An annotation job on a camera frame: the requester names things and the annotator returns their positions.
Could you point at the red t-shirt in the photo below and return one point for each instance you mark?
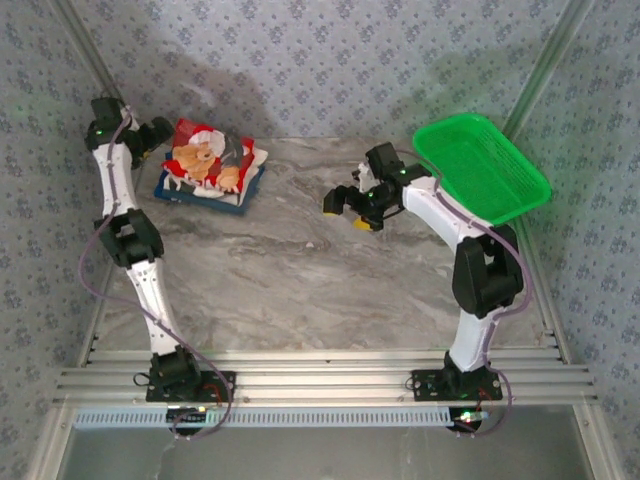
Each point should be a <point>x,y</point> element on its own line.
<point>205,155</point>

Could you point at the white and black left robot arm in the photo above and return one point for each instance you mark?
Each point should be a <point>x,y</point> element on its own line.
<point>120,185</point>

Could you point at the green plastic basket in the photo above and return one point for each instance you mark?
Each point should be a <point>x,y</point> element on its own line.
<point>475,165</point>

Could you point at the white t-shirt with black print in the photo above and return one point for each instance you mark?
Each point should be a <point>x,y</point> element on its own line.
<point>255,162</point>

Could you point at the circuit board with LED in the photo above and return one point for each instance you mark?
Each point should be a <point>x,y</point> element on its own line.
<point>470,416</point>
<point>187,412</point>

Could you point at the aluminium corner post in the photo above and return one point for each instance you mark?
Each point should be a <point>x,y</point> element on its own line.
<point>90,55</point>
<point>545,65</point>

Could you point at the aluminium rail frame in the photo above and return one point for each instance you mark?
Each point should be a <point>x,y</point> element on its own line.
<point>325,375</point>

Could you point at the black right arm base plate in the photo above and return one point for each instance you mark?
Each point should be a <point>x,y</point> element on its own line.
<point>430,387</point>

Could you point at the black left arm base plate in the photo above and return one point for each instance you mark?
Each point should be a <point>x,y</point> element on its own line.
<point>220,385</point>

